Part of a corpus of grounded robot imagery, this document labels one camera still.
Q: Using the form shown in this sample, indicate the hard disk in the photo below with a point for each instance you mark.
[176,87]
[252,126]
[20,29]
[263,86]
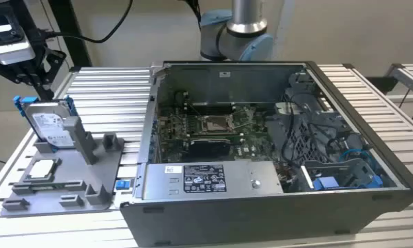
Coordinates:
[50,121]

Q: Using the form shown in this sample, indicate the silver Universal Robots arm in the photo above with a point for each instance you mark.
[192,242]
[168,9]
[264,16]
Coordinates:
[248,15]

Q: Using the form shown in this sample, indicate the grey disk bay cage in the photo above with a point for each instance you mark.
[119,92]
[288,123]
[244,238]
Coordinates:
[303,139]

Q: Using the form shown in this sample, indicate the silver CPU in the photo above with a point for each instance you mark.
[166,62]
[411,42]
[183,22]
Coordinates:
[43,169]

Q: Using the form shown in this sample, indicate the grey parts rack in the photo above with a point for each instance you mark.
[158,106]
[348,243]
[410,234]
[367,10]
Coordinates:
[72,165]

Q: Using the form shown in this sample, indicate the small blue latch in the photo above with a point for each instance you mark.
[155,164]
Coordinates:
[122,186]

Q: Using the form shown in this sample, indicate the CPU socket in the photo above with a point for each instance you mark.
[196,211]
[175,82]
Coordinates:
[215,125]

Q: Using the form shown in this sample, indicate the black graphics card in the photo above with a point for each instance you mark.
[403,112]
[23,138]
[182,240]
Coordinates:
[210,148]

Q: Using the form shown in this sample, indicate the green motherboard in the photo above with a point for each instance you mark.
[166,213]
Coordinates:
[255,134]

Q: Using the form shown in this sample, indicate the silver power supply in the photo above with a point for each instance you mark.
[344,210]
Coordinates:
[244,175]

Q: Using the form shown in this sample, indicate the black PC case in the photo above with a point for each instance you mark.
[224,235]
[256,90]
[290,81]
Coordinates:
[227,227]

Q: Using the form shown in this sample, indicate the blue carrier in bay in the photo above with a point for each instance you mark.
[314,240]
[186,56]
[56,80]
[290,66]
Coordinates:
[326,184]

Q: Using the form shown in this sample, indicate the neighbouring metal slat table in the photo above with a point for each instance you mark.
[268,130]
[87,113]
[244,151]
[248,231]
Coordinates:
[410,77]

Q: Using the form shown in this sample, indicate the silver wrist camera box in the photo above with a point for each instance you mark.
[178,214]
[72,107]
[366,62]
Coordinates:
[10,51]

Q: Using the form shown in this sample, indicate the black frame post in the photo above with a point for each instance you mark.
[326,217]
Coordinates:
[76,38]

